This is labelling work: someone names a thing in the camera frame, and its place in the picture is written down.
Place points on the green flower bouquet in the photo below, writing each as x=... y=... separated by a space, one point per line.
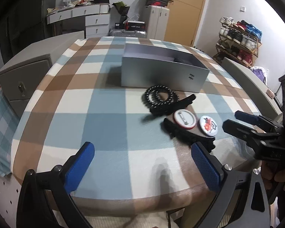
x=122 y=8

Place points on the purple bag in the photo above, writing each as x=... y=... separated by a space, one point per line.
x=261 y=73

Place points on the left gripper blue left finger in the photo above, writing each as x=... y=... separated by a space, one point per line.
x=34 y=209

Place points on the silver flat suitcase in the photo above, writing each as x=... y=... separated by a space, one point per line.
x=128 y=33

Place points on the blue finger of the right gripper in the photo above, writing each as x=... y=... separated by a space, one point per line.
x=254 y=120
x=240 y=131

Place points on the black toothed hair band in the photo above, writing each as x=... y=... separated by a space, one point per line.
x=167 y=109

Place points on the wooden door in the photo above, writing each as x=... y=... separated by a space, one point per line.
x=183 y=22

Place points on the white China flag badge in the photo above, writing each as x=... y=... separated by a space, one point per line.
x=208 y=126

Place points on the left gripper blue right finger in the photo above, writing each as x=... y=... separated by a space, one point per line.
x=243 y=192

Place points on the grey cabinet right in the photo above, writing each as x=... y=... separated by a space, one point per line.
x=254 y=88

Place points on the grey safe box left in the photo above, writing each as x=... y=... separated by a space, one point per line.
x=22 y=74

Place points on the person's right hand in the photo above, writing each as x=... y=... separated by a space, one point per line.
x=267 y=175

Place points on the black red box on suitcase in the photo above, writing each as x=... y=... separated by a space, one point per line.
x=131 y=25

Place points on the silver grey box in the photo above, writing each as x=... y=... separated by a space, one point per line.
x=144 y=66

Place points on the wooden shoe rack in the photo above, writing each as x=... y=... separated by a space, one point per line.
x=238 y=41

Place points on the white drawer desk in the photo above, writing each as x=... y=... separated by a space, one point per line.
x=93 y=20

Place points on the plaid blue brown tablecloth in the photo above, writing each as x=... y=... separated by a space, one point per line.
x=138 y=167

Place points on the pink small device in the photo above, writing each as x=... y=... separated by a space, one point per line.
x=270 y=93

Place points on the white red rimmed badge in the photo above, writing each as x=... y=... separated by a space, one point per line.
x=184 y=119

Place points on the white upright suitcase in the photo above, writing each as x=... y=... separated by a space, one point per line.
x=156 y=19

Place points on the black curved hair comb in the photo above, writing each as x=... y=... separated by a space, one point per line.
x=186 y=136

